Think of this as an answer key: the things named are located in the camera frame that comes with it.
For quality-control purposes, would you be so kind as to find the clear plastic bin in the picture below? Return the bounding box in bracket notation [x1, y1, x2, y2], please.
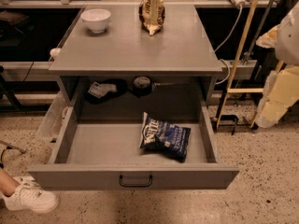
[36, 91, 68, 143]

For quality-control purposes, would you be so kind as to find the grey open drawer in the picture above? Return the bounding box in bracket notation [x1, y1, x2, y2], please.
[28, 106, 239, 190]

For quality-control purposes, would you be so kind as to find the white bowl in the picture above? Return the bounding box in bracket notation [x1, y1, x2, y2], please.
[80, 8, 111, 33]

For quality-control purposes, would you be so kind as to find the white sneaker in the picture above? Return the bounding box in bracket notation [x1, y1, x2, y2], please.
[0, 176, 59, 214]

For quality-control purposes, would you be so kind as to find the brown chip bag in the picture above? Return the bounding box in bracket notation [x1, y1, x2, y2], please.
[138, 0, 165, 35]

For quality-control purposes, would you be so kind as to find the grey cabinet counter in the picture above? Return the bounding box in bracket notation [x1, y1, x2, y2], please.
[49, 4, 224, 123]

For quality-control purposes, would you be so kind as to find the blue chip bag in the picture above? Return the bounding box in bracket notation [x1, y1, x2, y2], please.
[140, 112, 191, 162]

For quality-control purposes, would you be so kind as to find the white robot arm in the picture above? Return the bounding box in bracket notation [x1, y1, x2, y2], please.
[255, 2, 299, 128]

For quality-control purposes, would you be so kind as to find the white power cable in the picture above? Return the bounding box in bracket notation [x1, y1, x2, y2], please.
[214, 4, 244, 86]

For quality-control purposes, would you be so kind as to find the black tape roll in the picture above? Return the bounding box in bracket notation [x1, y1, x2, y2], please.
[133, 77, 152, 96]

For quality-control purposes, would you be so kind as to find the small white knob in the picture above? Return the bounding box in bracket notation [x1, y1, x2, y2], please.
[50, 48, 61, 59]

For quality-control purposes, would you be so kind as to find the black drawer handle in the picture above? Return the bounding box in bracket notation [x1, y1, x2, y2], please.
[119, 175, 153, 188]

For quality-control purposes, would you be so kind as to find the person's bare leg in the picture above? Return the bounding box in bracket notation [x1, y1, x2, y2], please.
[0, 168, 20, 196]

